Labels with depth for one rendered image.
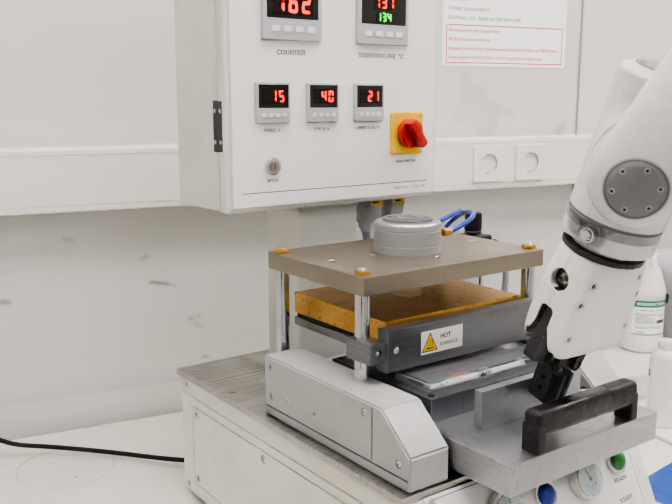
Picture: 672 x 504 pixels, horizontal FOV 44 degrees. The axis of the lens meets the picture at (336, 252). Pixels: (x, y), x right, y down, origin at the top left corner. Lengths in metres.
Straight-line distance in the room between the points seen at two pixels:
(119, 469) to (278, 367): 0.44
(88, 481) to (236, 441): 0.31
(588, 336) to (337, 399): 0.25
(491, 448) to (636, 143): 0.31
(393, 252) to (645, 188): 0.37
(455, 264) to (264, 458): 0.31
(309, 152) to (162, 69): 0.45
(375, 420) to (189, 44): 0.51
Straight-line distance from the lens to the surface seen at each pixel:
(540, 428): 0.78
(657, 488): 1.28
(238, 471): 1.05
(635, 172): 0.65
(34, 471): 1.33
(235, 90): 0.97
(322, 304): 0.94
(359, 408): 0.82
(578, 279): 0.75
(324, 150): 1.04
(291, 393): 0.92
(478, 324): 0.93
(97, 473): 1.29
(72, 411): 1.47
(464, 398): 0.86
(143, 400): 1.49
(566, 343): 0.77
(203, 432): 1.11
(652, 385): 1.48
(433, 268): 0.88
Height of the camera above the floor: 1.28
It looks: 10 degrees down
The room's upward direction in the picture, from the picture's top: straight up
